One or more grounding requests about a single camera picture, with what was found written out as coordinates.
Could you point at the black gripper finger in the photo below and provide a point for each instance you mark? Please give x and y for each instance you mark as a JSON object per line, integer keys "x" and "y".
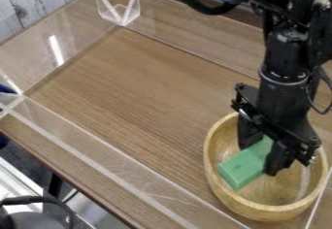
{"x": 248, "y": 132}
{"x": 279, "y": 159}

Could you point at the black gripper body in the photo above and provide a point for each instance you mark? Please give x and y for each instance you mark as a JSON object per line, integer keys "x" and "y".
{"x": 278, "y": 106}

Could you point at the green rectangular block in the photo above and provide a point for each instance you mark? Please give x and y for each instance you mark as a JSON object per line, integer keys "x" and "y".
{"x": 244, "y": 167}

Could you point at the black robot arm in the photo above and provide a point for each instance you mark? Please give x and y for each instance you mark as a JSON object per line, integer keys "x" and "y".
{"x": 298, "y": 33}

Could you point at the brown wooden bowl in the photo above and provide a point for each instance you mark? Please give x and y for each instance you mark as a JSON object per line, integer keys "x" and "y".
{"x": 270, "y": 199}

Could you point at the clear acrylic corner bracket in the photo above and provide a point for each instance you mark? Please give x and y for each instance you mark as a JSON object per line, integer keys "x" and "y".
{"x": 120, "y": 14}

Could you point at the clear acrylic barrier wall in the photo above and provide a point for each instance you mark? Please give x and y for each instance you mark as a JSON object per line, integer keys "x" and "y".
{"x": 114, "y": 103}

